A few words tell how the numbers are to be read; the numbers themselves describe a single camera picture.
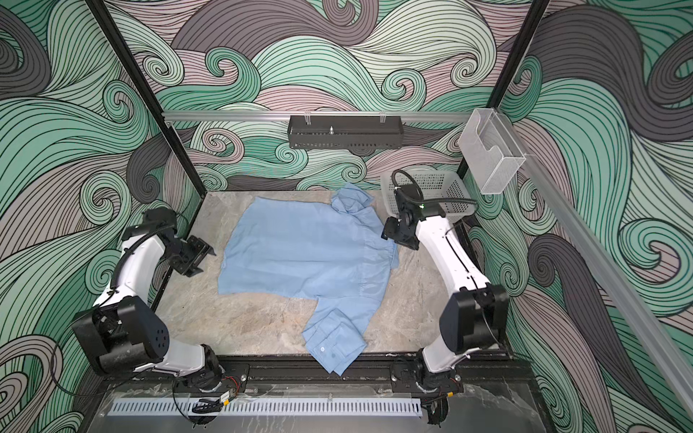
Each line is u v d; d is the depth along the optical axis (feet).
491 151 2.57
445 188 3.87
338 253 3.23
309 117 3.06
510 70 2.68
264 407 2.29
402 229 2.31
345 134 3.11
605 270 1.70
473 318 1.42
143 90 2.82
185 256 2.26
